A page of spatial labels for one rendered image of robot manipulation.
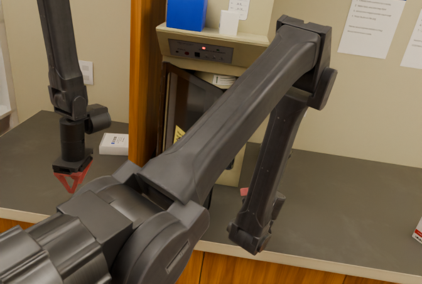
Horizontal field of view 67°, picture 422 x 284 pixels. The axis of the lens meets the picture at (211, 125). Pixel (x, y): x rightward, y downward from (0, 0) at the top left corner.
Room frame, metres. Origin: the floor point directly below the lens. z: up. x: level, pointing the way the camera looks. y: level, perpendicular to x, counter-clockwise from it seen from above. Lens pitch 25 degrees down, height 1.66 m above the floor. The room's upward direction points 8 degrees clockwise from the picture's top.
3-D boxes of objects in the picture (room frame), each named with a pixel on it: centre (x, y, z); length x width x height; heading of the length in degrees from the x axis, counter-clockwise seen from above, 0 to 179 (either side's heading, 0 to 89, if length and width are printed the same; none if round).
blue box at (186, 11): (0.97, 0.11, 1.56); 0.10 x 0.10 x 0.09; 88
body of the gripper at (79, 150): (0.70, 0.34, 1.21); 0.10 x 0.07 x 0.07; 179
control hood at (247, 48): (0.96, 0.03, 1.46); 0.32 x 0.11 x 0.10; 88
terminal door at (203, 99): (0.90, 0.07, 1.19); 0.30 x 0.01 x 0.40; 42
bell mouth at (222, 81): (1.12, 0.00, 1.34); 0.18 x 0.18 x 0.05
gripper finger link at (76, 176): (0.69, 0.34, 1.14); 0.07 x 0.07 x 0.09; 89
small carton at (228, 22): (0.96, -0.01, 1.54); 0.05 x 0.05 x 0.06; 4
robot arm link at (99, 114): (0.73, 0.32, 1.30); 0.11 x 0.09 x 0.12; 149
